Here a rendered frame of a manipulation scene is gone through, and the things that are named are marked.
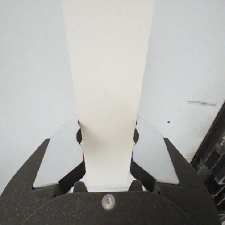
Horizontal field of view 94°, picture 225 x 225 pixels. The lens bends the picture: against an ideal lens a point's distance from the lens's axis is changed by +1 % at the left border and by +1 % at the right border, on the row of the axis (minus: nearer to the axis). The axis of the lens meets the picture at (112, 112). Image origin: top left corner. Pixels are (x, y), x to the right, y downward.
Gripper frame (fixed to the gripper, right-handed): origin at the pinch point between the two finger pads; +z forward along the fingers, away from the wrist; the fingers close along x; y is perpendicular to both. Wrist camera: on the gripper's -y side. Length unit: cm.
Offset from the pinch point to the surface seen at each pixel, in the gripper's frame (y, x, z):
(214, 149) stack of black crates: 37, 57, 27
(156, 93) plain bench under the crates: -0.9, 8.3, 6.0
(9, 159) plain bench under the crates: 15.6, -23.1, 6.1
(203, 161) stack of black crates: 47, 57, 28
